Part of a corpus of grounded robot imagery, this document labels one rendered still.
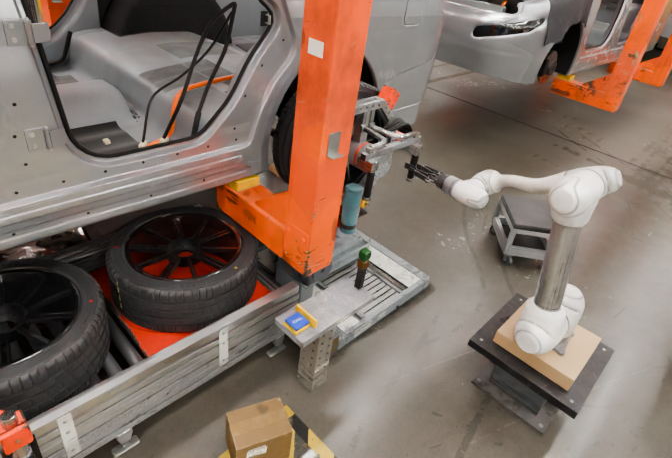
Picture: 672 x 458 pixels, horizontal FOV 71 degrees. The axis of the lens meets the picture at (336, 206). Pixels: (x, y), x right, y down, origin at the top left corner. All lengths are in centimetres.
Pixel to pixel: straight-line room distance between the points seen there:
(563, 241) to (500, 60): 297
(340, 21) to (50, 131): 101
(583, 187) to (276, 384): 153
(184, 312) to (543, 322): 143
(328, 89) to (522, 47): 321
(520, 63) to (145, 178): 358
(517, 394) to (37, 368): 197
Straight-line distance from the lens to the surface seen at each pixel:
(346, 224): 237
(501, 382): 253
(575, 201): 176
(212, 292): 203
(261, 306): 209
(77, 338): 190
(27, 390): 189
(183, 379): 207
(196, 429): 220
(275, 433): 197
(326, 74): 162
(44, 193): 189
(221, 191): 237
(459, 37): 468
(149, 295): 204
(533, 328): 204
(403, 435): 226
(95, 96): 271
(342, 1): 157
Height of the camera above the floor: 185
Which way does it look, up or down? 32 degrees down
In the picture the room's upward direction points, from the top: 9 degrees clockwise
